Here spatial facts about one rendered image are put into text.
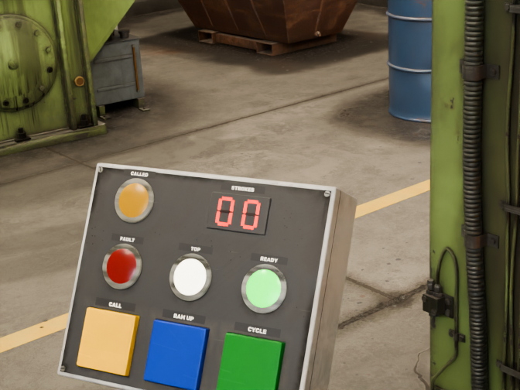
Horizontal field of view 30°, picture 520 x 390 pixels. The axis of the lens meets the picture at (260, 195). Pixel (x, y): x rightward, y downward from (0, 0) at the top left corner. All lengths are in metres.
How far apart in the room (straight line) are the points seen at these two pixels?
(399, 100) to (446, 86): 4.51
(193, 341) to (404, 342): 2.13
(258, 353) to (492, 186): 0.34
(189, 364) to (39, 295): 2.67
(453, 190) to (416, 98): 4.40
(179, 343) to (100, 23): 4.93
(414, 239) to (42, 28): 2.59
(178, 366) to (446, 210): 0.39
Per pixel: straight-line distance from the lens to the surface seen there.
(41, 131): 5.75
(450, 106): 1.21
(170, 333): 1.19
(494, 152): 1.18
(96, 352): 1.25
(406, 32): 5.57
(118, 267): 1.24
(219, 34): 8.16
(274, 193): 1.16
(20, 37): 5.57
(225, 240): 1.18
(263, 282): 1.14
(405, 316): 3.43
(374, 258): 3.87
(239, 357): 1.15
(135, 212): 1.24
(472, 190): 1.19
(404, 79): 5.64
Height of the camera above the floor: 1.59
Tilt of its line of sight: 20 degrees down
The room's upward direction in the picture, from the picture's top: 4 degrees counter-clockwise
